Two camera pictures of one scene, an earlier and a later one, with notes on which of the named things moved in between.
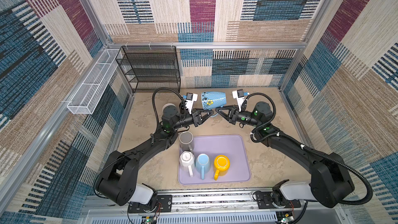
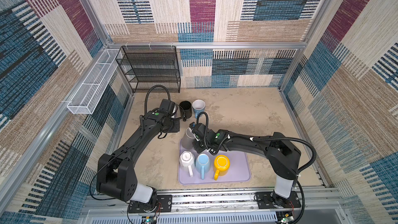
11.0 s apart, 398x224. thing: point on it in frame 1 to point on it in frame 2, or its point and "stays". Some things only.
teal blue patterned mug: x=212 y=99 to x=198 y=106
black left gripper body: x=194 y=119 to x=175 y=125
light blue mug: x=202 y=164 stays
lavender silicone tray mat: x=237 y=148 stays
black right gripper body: x=233 y=118 to x=200 y=145
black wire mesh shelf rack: x=151 y=69 stays
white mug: x=187 y=162 stays
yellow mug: x=222 y=164 stays
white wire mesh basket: x=89 y=95 stays
